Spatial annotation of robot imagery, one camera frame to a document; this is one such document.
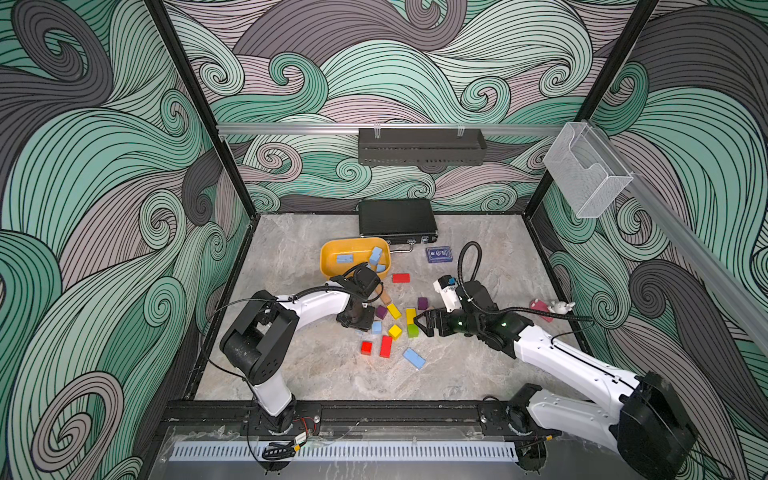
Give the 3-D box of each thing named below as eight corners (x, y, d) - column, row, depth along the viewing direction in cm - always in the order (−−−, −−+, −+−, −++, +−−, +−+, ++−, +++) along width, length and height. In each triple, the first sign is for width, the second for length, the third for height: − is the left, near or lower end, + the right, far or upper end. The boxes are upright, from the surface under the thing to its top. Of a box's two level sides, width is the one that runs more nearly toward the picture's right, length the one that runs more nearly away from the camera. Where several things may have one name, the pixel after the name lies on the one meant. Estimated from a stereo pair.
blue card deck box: (427, 262, 107) (428, 258, 105) (426, 250, 111) (427, 246, 109) (452, 262, 107) (453, 258, 105) (450, 251, 111) (451, 246, 109)
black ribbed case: (358, 247, 111) (357, 236, 106) (360, 209, 124) (360, 197, 120) (435, 247, 111) (438, 236, 106) (429, 209, 124) (431, 197, 120)
